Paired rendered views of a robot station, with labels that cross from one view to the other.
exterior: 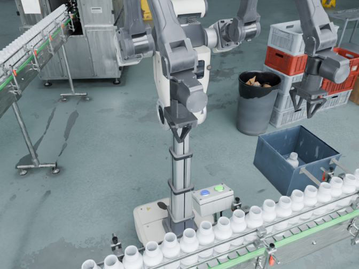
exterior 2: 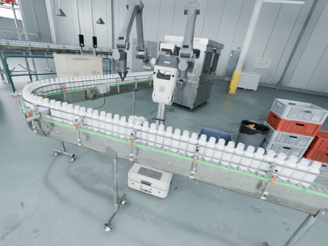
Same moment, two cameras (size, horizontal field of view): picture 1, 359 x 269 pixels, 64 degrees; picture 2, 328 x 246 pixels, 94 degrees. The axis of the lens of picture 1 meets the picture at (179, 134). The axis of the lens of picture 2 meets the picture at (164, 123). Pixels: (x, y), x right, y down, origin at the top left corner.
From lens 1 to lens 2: 1.01 m
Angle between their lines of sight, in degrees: 31
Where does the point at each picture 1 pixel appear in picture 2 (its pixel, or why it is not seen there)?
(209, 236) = (115, 120)
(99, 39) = (189, 87)
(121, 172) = not seen: hidden behind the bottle
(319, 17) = (185, 42)
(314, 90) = (180, 77)
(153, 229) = not seen: hidden behind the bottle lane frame
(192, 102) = (113, 54)
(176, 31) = (123, 33)
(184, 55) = (121, 41)
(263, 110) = (249, 144)
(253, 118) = not seen: hidden behind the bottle
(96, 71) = (183, 102)
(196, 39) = (173, 63)
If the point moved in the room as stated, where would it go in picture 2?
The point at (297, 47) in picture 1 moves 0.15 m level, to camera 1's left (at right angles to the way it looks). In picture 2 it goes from (285, 113) to (274, 111)
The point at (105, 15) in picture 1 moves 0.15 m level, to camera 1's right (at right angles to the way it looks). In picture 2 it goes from (195, 77) to (200, 78)
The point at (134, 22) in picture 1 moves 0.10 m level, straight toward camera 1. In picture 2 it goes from (139, 44) to (132, 43)
